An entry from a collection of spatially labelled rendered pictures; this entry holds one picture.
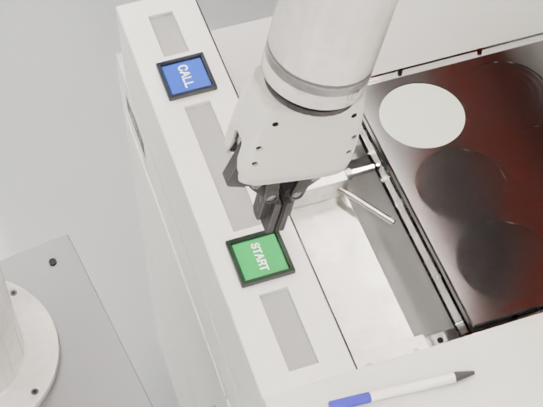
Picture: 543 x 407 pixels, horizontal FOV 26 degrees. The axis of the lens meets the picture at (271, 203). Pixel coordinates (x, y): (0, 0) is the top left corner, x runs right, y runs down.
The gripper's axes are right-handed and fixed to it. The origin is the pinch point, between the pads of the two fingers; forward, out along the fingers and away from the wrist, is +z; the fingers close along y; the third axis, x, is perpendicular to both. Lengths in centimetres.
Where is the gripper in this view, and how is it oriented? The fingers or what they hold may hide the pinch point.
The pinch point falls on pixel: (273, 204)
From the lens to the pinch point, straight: 102.5
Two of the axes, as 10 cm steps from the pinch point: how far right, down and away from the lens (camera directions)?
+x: 3.2, 7.6, -5.7
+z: -2.0, 6.4, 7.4
